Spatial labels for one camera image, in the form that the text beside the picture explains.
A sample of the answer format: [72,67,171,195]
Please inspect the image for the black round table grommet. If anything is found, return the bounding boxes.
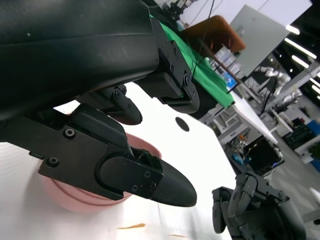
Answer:
[174,116,190,132]

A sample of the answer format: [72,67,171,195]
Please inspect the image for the white long workbench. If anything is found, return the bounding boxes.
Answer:
[229,89,280,146]

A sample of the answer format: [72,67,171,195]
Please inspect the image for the blue cabinet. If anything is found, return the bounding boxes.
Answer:
[306,119,320,137]

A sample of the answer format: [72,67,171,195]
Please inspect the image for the brown wooden chair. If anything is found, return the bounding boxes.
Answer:
[181,14,247,55]

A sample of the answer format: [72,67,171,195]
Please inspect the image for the orange sliver scrap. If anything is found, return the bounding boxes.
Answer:
[117,223,146,230]

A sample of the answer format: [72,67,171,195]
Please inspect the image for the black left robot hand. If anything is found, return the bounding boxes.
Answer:
[0,0,200,208]

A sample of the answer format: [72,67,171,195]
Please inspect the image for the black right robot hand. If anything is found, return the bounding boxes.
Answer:
[211,172,307,240]

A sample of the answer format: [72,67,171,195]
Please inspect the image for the green cloth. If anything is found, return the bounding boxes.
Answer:
[149,13,236,109]

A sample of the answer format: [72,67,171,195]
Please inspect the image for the blue lit monitor screen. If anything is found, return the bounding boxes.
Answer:
[222,72,240,95]

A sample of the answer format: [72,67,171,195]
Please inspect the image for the black open equipment crate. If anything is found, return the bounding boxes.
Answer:
[242,136,285,176]

